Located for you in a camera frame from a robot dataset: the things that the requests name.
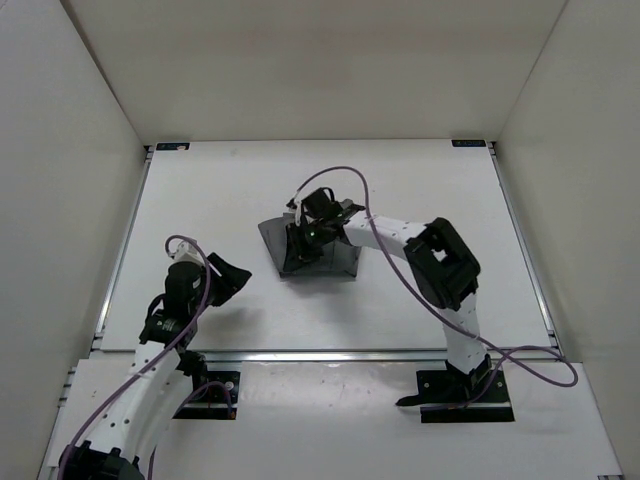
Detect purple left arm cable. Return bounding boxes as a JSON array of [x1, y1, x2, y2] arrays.
[[57, 234, 239, 480]]

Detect blue label left corner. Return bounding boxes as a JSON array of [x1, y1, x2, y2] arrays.
[[155, 142, 190, 151]]

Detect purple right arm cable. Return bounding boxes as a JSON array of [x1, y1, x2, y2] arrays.
[[297, 166, 580, 412]]

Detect blue label corner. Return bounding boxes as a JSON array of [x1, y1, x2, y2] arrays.
[[451, 139, 486, 148], [155, 142, 190, 151]]

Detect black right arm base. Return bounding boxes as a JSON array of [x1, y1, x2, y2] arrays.
[[395, 354, 515, 424]]

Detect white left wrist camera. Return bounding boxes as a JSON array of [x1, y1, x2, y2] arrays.
[[167, 241, 203, 265]]

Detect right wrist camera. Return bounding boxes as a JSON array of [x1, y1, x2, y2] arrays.
[[286, 196, 305, 226]]

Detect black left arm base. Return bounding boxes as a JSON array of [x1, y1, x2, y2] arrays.
[[173, 352, 241, 421]]

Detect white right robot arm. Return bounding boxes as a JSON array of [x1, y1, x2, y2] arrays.
[[285, 187, 491, 401]]

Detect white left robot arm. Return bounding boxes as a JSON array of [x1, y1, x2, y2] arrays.
[[58, 251, 252, 479]]

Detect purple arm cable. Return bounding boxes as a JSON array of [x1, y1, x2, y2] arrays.
[[57, 234, 239, 480], [297, 166, 580, 412]]

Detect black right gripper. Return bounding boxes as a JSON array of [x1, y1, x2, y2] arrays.
[[285, 219, 331, 272]]

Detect aluminium front table rail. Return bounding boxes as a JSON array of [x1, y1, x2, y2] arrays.
[[92, 348, 516, 364]]

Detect grey pleated skirt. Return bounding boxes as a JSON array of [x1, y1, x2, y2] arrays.
[[258, 213, 361, 278]]

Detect blue label right corner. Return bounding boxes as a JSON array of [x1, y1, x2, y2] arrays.
[[451, 139, 486, 148]]

